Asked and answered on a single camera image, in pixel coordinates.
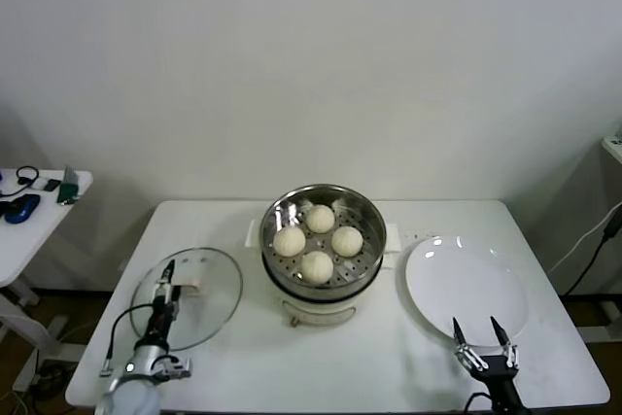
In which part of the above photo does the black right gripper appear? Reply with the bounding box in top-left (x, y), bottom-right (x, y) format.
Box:
top-left (452, 315), bottom-right (531, 415)

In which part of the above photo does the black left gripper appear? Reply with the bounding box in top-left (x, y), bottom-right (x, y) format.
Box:
top-left (144, 259), bottom-right (184, 347)

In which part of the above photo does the round glass lid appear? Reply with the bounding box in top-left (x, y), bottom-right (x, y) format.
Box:
top-left (128, 246), bottom-right (244, 352)

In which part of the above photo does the white steamed baozi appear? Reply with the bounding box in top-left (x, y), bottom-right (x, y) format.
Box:
top-left (272, 225), bottom-right (307, 258)
top-left (304, 204), bottom-right (336, 235)
top-left (300, 250), bottom-right (335, 286)
top-left (330, 225), bottom-right (365, 258)

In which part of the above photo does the steel steamer basket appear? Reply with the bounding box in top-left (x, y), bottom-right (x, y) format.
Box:
top-left (244, 184), bottom-right (402, 302)

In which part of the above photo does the white round plate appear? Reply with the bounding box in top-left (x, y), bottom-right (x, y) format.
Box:
top-left (405, 234), bottom-right (531, 348)

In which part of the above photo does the green and grey tool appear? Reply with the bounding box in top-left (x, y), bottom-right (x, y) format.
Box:
top-left (55, 165), bottom-right (82, 206)

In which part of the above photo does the white rounded side table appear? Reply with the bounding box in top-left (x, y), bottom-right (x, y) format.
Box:
top-left (0, 169), bottom-right (94, 392)

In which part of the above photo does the blue computer mouse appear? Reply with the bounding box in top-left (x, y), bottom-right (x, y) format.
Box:
top-left (3, 193), bottom-right (42, 225)

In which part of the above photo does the black headset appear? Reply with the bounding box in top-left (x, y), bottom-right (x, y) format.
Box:
top-left (0, 165), bottom-right (40, 200)

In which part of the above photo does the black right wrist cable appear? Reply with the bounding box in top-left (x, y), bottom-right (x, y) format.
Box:
top-left (461, 391), bottom-right (495, 415)

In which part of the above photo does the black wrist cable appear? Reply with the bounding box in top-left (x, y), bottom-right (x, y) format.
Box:
top-left (99, 304), bottom-right (157, 378)
top-left (461, 391), bottom-right (495, 415)

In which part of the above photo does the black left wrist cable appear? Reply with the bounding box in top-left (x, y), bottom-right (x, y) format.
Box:
top-left (99, 304), bottom-right (157, 378)

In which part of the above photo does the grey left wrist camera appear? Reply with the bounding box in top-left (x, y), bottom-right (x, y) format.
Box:
top-left (154, 355), bottom-right (193, 380)

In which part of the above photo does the white wall cable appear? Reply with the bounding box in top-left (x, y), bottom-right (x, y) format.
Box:
top-left (548, 200), bottom-right (622, 273)

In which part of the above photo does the black power cable with plug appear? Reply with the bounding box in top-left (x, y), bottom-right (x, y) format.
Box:
top-left (563, 203), bottom-right (622, 295)

